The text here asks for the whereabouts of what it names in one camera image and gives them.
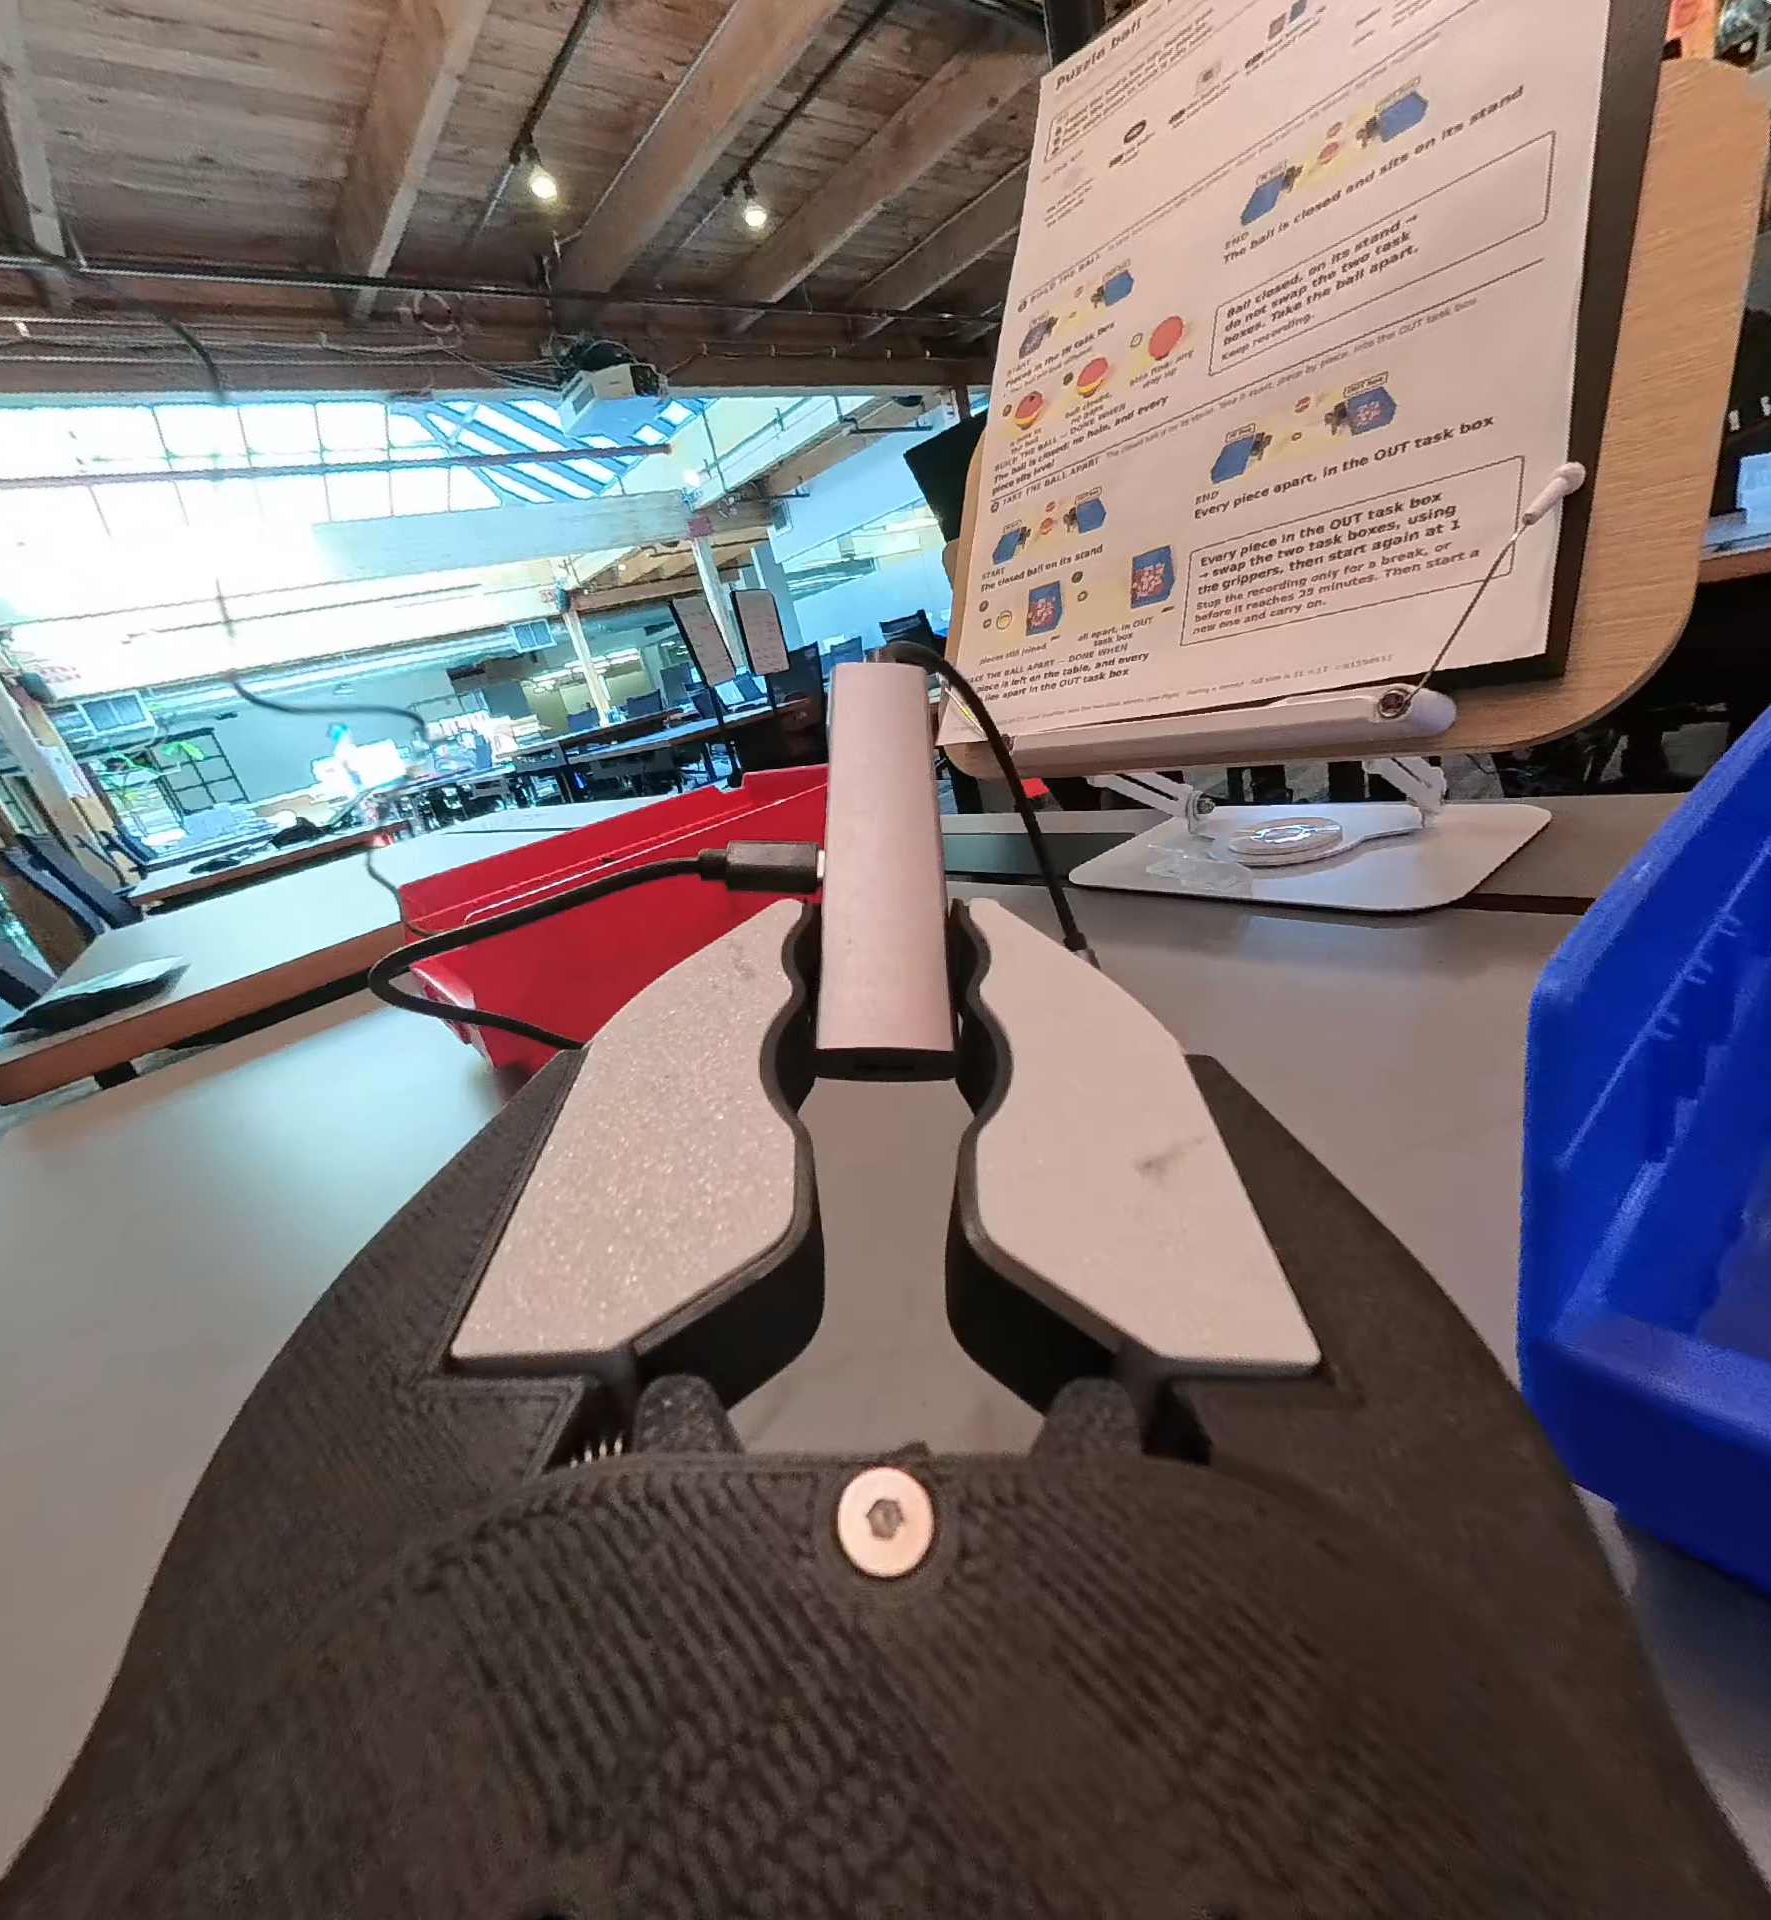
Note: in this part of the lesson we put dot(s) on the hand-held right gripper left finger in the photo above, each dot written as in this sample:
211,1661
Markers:
612,1183

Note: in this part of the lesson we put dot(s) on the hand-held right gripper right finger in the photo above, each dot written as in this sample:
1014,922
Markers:
1144,1183

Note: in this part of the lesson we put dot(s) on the grey usb hub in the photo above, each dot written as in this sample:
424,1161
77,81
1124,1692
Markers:
886,866

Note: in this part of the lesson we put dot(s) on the red plastic bin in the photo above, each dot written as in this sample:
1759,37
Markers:
642,960

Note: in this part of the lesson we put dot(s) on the blue plastic bin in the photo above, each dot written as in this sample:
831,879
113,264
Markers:
1696,1199

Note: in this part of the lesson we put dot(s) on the black pouch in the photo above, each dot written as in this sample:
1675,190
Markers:
84,998

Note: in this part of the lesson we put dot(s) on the ceiling mounted device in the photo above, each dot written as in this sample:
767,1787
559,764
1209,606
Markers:
612,385

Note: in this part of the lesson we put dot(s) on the printed instruction sheet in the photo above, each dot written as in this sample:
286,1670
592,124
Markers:
1273,374

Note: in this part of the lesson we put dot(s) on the ceiling light bulb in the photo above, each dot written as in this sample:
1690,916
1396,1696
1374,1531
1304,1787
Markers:
756,213
543,179

